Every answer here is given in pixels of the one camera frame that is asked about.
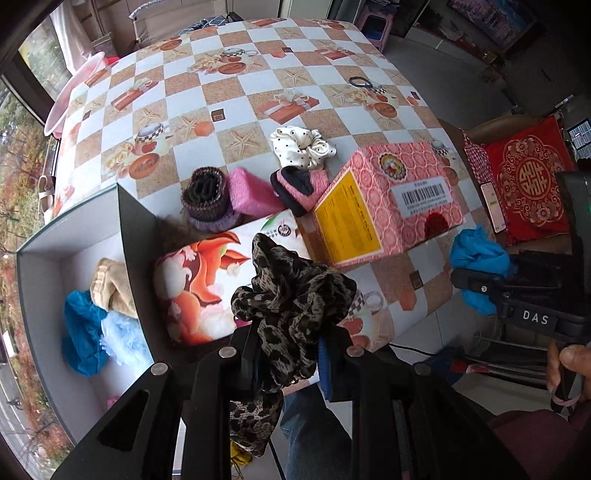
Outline blue cloth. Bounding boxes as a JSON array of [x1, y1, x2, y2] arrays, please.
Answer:
[[449, 226, 517, 316], [61, 291, 109, 377]]

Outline leopard print scrunchie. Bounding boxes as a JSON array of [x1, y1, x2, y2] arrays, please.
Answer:
[[229, 233, 358, 457]]

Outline beige knitted sock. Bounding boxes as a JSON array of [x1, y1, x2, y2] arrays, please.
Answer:
[[89, 258, 138, 319]]

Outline purple brown knitted hat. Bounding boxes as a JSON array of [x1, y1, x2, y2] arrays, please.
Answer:
[[181, 167, 242, 233]]

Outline pink sponge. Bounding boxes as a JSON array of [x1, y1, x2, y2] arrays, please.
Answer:
[[228, 167, 286, 218]]

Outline white dotted scrunchie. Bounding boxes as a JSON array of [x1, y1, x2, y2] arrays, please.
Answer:
[[269, 126, 337, 170]]

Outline right hand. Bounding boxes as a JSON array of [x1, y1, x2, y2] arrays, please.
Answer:
[[546, 340, 591, 402]]

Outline orange tissue pack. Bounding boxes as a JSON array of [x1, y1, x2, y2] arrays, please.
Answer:
[[153, 210, 308, 346]]

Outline light blue fluffy item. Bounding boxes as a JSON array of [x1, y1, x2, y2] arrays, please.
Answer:
[[100, 311, 153, 372]]

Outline pink patterned cardboard box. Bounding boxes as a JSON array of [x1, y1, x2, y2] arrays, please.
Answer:
[[312, 142, 464, 268]]

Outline red embroidered cushion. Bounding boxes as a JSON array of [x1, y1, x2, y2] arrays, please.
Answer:
[[483, 117, 575, 245]]

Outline black white storage box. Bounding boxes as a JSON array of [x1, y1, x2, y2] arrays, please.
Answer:
[[16, 185, 175, 443]]

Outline checkered tablecloth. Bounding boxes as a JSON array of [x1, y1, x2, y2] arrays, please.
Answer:
[[56, 19, 489, 250]]

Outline pink plastic stool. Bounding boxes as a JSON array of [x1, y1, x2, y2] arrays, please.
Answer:
[[356, 7, 394, 52]]

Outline beige folding chair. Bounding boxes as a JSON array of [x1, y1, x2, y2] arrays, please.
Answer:
[[128, 0, 233, 50]]

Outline plaid cloth on chair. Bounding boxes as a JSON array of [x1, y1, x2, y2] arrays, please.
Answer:
[[178, 15, 230, 35]]

